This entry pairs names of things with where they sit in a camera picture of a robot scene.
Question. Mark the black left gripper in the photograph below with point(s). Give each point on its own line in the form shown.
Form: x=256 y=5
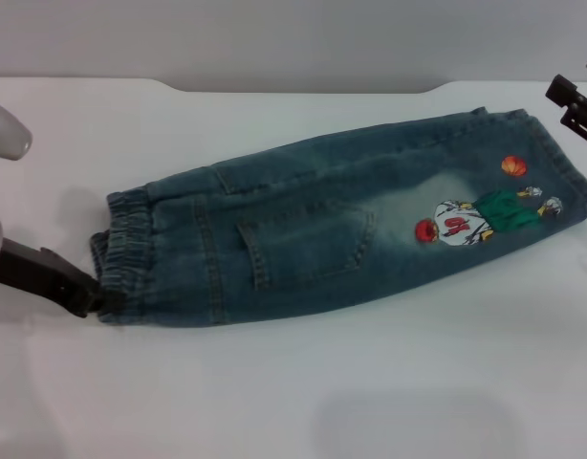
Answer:
x=28 y=272

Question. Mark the blue denim shorts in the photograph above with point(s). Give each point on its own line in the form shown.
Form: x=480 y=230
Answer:
x=322 y=229

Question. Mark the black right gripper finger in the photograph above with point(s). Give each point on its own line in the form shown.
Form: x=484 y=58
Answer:
x=578 y=107

